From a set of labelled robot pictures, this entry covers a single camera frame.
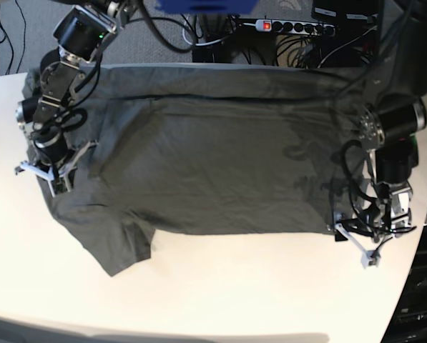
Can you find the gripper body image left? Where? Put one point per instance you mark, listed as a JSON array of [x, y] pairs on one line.
[[51, 150]]

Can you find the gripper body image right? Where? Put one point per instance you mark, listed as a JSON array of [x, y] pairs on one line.
[[386, 214]]

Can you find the grey T-shirt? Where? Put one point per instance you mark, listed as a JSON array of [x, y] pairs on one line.
[[202, 151]]

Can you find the black OpenArm base box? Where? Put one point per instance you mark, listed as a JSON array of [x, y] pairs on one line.
[[409, 320]]

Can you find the blue plastic bin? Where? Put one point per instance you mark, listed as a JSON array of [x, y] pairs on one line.
[[206, 6]]

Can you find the white power strip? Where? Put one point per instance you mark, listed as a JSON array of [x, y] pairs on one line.
[[295, 27]]

